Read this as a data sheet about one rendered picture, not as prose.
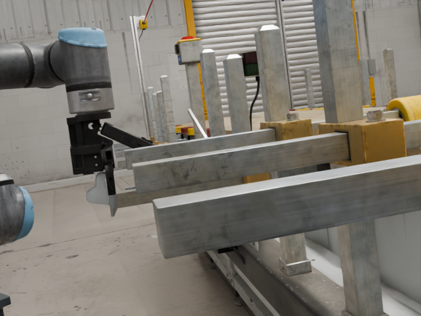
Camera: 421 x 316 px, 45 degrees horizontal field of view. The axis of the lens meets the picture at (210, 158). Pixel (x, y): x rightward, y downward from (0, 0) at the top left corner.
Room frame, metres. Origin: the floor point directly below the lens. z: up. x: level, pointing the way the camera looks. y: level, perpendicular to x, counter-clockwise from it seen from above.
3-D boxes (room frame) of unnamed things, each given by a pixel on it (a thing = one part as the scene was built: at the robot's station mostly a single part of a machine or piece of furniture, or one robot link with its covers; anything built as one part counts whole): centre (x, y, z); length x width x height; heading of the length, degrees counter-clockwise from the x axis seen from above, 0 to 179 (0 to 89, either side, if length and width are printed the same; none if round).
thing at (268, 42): (0.87, -0.12, 0.89); 0.04 x 0.04 x 0.48; 11
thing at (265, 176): (1.09, -0.08, 0.85); 0.14 x 0.06 x 0.05; 11
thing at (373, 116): (0.55, -0.19, 0.98); 0.02 x 0.02 x 0.01
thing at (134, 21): (3.64, 0.37, 1.20); 0.15 x 0.12 x 1.00; 11
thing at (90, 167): (1.02, 0.23, 0.97); 0.09 x 0.08 x 0.12; 101
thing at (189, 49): (1.62, 0.02, 1.18); 0.07 x 0.07 x 0.08; 11
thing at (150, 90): (3.08, 0.30, 0.93); 0.04 x 0.04 x 0.48; 11
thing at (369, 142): (0.60, -0.18, 0.95); 0.14 x 0.06 x 0.05; 11
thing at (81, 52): (1.02, 0.22, 1.14); 0.10 x 0.09 x 0.12; 49
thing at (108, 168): (1.00, 0.20, 0.91); 0.05 x 0.02 x 0.09; 11
